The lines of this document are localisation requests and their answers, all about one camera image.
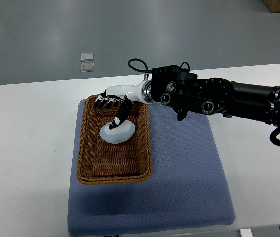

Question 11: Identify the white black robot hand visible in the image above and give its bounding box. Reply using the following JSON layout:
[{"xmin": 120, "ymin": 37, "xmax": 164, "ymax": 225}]
[{"xmin": 94, "ymin": 82, "xmax": 152, "ymax": 130}]

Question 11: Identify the blue white plush toy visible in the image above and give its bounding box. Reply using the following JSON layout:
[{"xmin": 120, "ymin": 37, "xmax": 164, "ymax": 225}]
[{"xmin": 99, "ymin": 120, "xmax": 135, "ymax": 144}]

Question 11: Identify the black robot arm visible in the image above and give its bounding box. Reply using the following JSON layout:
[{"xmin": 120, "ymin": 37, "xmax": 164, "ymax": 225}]
[{"xmin": 94, "ymin": 62, "xmax": 280, "ymax": 147}]

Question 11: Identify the brown wicker basket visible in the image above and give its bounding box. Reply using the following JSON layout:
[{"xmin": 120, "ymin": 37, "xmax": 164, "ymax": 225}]
[{"xmin": 76, "ymin": 95, "xmax": 152, "ymax": 185}]

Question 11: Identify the lower metal floor plate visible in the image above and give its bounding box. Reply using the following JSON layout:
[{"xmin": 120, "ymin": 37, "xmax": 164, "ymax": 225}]
[{"xmin": 80, "ymin": 63, "xmax": 94, "ymax": 72}]

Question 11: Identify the metal floor plate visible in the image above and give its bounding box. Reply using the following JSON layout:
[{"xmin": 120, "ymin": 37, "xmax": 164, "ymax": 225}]
[
  {"xmin": 80, "ymin": 63, "xmax": 94, "ymax": 72},
  {"xmin": 81, "ymin": 52, "xmax": 94, "ymax": 62}
]

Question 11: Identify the upper metal floor plate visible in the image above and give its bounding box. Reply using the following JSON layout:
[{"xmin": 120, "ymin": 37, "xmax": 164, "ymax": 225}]
[{"xmin": 81, "ymin": 52, "xmax": 94, "ymax": 62}]

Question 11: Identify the blue quilted mat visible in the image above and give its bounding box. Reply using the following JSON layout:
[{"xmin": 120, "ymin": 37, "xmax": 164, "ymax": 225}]
[{"xmin": 68, "ymin": 101, "xmax": 235, "ymax": 236}]

